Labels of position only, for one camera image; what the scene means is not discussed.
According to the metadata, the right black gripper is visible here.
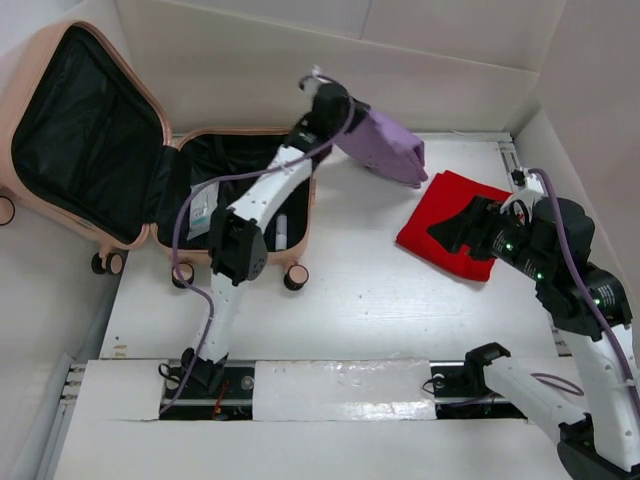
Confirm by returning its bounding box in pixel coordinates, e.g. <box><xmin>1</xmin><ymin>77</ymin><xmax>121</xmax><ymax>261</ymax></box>
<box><xmin>425</xmin><ymin>192</ymin><xmax>553</xmax><ymax>280</ymax></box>

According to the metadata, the red cloth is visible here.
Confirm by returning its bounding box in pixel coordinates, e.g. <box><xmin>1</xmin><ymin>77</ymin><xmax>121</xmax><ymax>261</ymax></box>
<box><xmin>395</xmin><ymin>169</ymin><xmax>515</xmax><ymax>283</ymax></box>

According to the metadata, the purple cloth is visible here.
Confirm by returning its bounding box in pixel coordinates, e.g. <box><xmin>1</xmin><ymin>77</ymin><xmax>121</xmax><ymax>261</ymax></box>
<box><xmin>335</xmin><ymin>107</ymin><xmax>428</xmax><ymax>188</ymax></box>

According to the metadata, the pink hard-shell suitcase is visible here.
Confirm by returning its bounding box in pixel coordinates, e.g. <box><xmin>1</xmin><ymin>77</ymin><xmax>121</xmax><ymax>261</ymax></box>
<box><xmin>1</xmin><ymin>21</ymin><xmax>287</xmax><ymax>286</ymax></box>

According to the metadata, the white tissue packet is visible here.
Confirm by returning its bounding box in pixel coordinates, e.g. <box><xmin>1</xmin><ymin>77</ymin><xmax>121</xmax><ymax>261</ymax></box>
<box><xmin>187</xmin><ymin>182</ymin><xmax>219</xmax><ymax>240</ymax></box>

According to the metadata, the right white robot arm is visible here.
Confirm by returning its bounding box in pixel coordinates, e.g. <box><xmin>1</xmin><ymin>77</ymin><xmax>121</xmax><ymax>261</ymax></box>
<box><xmin>427</xmin><ymin>196</ymin><xmax>639</xmax><ymax>479</ymax></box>

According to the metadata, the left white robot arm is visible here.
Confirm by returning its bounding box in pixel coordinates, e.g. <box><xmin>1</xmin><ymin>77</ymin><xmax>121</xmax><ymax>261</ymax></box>
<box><xmin>174</xmin><ymin>75</ymin><xmax>355</xmax><ymax>399</ymax></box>

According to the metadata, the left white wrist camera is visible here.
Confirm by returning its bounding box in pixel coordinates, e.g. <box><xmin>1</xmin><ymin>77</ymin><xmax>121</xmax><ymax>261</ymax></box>
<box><xmin>298</xmin><ymin>65</ymin><xmax>331</xmax><ymax>99</ymax></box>

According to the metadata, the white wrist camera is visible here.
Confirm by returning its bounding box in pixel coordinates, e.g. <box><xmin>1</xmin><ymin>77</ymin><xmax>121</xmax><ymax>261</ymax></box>
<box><xmin>500</xmin><ymin>167</ymin><xmax>545</xmax><ymax>225</ymax></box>
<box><xmin>298</xmin><ymin>65</ymin><xmax>331</xmax><ymax>99</ymax></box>

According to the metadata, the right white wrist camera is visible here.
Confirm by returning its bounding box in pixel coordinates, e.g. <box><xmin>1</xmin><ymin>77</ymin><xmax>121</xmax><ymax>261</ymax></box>
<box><xmin>500</xmin><ymin>167</ymin><xmax>545</xmax><ymax>225</ymax></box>

